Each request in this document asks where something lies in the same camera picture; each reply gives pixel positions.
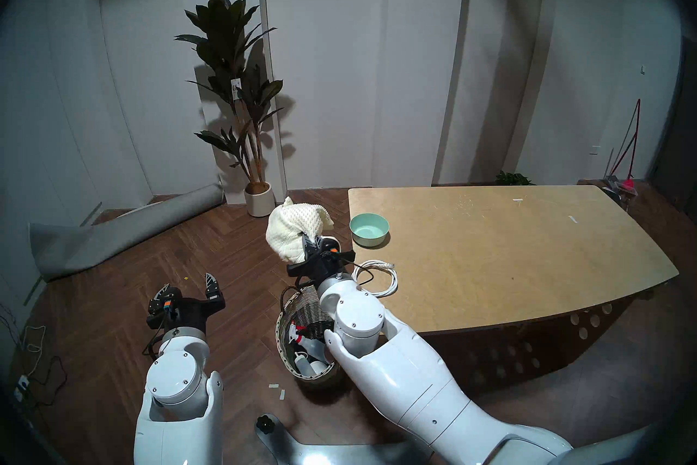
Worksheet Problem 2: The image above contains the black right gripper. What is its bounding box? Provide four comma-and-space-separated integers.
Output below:
286, 233, 356, 282

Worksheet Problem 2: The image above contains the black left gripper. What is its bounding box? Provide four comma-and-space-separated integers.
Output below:
146, 273, 227, 336

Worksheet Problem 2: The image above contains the cream knitted cloth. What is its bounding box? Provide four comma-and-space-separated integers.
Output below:
266, 196, 335, 264

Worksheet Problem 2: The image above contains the mint green bowl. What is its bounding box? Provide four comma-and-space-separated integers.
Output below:
349, 213, 390, 248

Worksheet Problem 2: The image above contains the woven wicker basket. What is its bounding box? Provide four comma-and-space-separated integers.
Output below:
275, 285, 349, 388

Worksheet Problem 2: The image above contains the white plant pot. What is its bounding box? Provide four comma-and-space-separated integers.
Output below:
244, 181, 277, 218

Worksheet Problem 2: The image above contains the rolled grey carpet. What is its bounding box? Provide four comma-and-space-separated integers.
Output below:
29, 183, 225, 282

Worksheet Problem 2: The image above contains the white spray bottle red trigger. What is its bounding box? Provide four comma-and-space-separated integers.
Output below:
291, 322, 327, 357

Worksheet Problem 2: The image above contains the light wooden table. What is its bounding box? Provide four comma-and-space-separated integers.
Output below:
347, 185, 680, 405

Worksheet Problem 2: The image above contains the small green plant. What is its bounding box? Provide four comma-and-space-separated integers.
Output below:
494, 171, 535, 187

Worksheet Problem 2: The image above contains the tall dark green plant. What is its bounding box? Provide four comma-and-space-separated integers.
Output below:
174, 0, 285, 186

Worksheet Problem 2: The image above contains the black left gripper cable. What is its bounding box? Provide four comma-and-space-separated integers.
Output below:
142, 327, 165, 359

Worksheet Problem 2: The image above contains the black floor cable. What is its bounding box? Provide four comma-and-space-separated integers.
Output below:
25, 355, 67, 407

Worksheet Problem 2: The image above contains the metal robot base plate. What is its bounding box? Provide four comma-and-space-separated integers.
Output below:
256, 415, 436, 465

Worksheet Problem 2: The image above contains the red handled broom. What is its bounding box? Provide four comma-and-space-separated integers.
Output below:
610, 99, 642, 181

